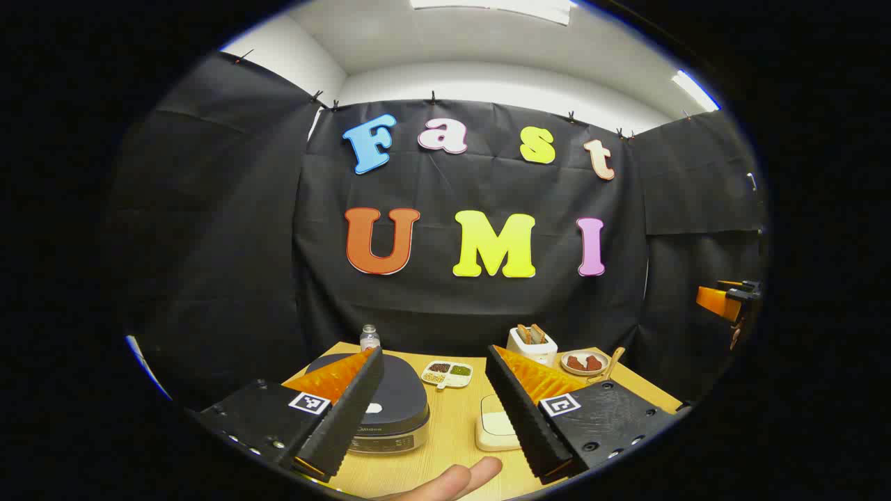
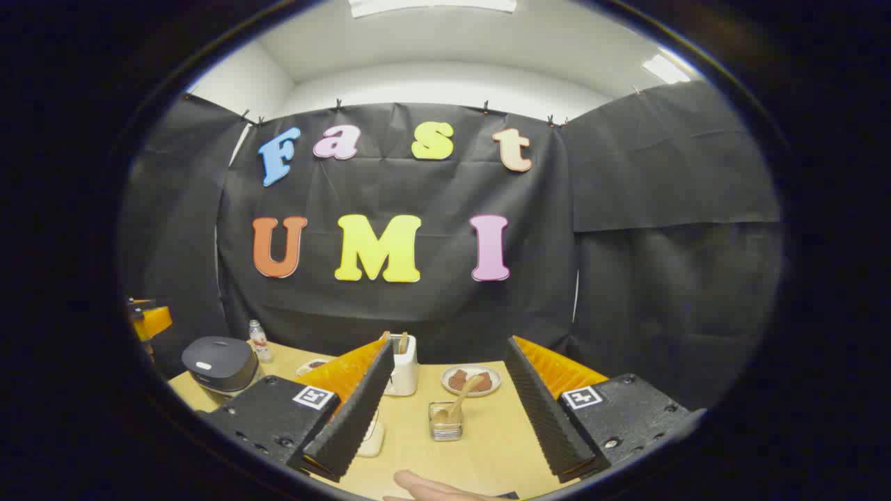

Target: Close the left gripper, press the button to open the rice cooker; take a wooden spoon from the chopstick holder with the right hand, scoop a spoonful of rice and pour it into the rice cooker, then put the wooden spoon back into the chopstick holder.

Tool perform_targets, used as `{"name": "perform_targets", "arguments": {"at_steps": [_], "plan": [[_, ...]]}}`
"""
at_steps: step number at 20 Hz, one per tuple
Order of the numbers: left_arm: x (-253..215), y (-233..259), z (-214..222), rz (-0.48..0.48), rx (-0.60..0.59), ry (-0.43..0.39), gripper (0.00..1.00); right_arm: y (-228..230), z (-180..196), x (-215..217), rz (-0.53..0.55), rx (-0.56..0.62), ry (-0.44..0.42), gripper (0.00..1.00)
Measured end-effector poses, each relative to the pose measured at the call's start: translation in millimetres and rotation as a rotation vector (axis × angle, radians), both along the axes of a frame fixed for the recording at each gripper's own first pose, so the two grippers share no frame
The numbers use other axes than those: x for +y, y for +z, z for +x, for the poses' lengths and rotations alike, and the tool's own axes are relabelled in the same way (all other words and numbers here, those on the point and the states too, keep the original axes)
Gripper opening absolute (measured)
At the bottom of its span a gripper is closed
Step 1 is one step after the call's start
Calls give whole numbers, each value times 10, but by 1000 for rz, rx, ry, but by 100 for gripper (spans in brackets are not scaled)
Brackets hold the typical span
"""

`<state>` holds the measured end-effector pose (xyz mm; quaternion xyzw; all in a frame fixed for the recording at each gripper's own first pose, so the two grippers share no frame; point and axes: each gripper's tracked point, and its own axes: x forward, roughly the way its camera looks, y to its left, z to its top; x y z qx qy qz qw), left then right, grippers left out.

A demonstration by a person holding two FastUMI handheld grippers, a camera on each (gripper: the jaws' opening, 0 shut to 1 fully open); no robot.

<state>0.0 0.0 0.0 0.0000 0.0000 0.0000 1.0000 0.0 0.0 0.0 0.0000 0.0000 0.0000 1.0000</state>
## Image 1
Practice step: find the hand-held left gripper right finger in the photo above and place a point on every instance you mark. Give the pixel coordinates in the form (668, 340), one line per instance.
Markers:
(522, 424)

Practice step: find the white toaster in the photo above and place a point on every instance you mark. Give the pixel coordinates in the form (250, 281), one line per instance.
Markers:
(532, 353)

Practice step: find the small clear bottle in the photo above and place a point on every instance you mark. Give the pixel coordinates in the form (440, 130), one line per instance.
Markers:
(369, 340)

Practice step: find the toasted bread slice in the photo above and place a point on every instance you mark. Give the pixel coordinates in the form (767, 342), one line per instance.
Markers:
(523, 334)
(537, 333)

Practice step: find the dark grey rice cooker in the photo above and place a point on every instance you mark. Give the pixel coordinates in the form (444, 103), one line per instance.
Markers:
(398, 390)

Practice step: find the ceiling light panel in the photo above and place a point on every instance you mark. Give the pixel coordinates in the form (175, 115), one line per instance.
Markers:
(695, 90)

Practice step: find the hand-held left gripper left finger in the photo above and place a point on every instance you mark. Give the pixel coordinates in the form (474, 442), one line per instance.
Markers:
(348, 417)

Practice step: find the white divided spice dish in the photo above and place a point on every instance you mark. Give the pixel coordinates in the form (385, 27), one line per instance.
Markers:
(449, 374)

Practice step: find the wooden spoon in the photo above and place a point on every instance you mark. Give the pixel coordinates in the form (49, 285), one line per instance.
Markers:
(616, 358)

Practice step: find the black backdrop cloth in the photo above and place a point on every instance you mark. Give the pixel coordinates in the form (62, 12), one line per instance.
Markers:
(445, 306)

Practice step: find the clear plastic rice container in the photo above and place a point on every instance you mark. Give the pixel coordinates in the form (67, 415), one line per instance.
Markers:
(480, 440)

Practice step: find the white round plate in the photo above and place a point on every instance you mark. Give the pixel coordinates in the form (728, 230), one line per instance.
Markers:
(581, 372)

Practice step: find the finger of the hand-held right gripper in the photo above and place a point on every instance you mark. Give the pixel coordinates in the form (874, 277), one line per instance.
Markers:
(717, 299)

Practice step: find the brown meat piece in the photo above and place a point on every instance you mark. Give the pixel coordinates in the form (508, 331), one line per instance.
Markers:
(594, 362)
(574, 362)

